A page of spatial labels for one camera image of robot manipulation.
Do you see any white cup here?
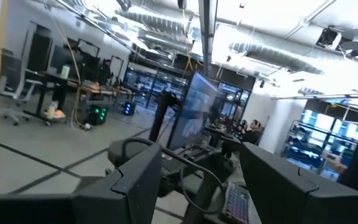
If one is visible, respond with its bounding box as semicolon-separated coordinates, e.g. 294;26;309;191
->
60;64;71;79

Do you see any blue lit computer tower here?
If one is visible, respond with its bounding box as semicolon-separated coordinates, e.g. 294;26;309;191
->
123;101;136;116

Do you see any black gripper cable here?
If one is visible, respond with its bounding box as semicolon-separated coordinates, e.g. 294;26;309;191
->
121;136;227;215

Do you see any grey office chair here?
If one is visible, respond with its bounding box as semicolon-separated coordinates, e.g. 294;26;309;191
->
0;49;34;126

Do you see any person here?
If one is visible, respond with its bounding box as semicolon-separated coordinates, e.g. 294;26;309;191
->
98;58;113;85
242;119;264;146

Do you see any yellow hanging cable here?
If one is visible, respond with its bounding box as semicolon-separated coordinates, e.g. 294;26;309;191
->
50;15;85;129

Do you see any black standing desk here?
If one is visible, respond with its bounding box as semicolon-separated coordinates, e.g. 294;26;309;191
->
23;68;80;123

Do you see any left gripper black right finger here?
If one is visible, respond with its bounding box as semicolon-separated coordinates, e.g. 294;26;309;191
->
239;142;319;224

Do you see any black monitor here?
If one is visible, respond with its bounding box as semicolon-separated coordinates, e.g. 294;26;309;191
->
166;70;219;152

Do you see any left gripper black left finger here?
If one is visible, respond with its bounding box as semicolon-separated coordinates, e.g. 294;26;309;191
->
73;142;163;224

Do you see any backlit keyboard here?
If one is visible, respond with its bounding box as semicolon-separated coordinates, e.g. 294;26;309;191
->
222;182;254;224

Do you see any green lit computer tower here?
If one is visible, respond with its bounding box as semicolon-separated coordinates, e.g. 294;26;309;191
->
87;104;110;126

